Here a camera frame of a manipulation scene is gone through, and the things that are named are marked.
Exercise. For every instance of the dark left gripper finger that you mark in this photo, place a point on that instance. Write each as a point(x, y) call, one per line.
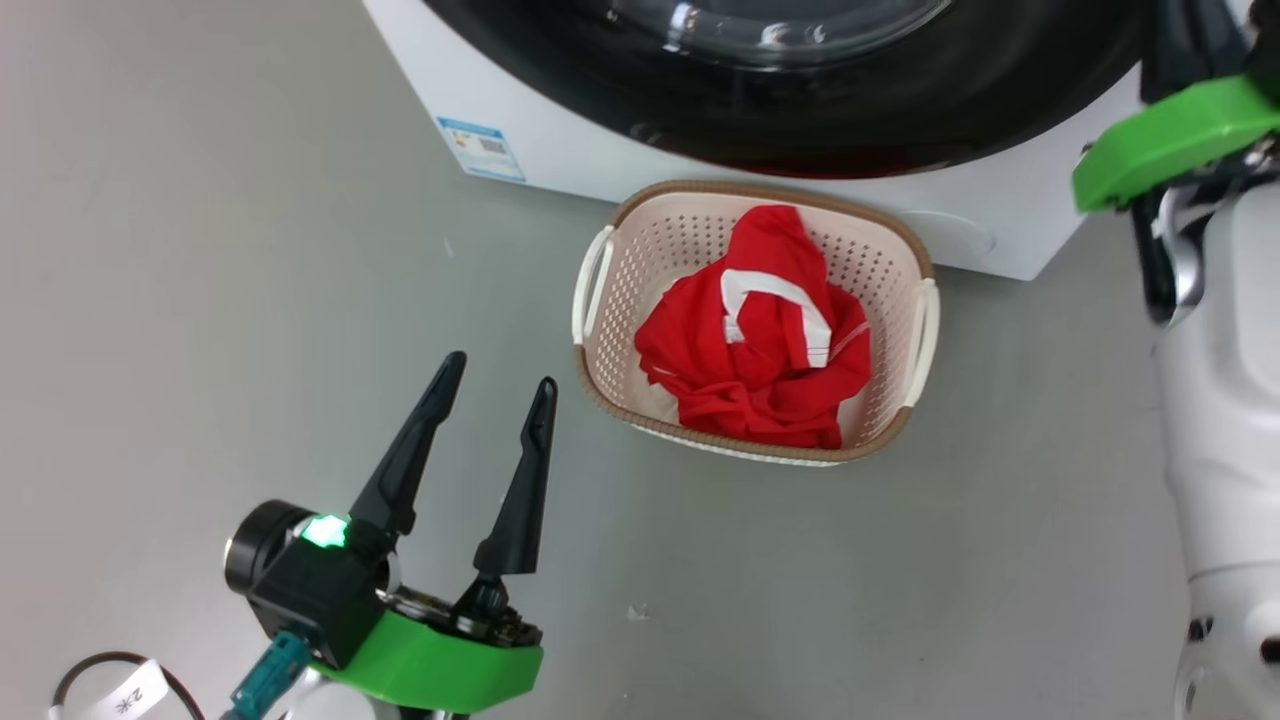
point(405, 470)
point(520, 510)

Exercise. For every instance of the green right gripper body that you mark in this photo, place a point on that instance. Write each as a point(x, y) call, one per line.
point(1170, 140)

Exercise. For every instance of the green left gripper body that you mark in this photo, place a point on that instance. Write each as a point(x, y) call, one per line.
point(440, 665)

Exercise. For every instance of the washing machine door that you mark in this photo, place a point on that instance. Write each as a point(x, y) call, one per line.
point(1000, 110)

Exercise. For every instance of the red garment with white trim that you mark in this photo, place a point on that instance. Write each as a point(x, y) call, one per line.
point(760, 370)

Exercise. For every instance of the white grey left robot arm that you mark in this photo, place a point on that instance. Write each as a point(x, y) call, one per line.
point(335, 705)

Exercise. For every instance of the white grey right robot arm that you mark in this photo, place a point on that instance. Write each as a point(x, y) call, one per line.
point(1230, 400)

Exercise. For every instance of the cream perforated basket brown rim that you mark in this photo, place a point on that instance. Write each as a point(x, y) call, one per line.
point(660, 250)

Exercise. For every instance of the white front-load washing machine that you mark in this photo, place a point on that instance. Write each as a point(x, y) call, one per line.
point(560, 140)

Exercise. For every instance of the round white filter cover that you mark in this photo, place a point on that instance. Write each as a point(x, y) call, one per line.
point(950, 235)

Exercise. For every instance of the blue energy label sticker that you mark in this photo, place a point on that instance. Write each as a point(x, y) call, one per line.
point(482, 150)

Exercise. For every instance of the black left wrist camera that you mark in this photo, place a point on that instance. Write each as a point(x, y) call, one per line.
point(310, 590)

